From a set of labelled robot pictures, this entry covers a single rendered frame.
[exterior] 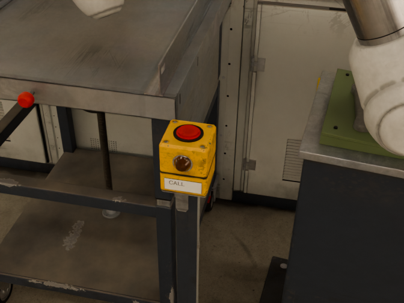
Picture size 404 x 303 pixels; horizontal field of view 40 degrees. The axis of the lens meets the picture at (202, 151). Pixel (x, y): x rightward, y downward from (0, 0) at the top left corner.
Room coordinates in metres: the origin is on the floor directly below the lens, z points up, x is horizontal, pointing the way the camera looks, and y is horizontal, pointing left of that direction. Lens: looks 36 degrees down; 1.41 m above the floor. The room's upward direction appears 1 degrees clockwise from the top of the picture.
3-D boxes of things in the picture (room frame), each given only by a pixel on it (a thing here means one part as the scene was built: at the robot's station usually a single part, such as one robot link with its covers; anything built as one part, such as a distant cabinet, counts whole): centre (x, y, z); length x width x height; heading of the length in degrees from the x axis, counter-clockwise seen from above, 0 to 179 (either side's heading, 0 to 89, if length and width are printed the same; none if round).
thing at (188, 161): (0.70, 0.03, 0.87); 0.03 x 0.01 x 0.03; 79
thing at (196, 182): (0.75, 0.02, 0.85); 0.08 x 0.08 x 0.10; 79
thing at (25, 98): (0.98, 0.36, 0.82); 0.04 x 0.03 x 0.03; 169
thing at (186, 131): (0.75, 0.02, 0.90); 0.04 x 0.04 x 0.02
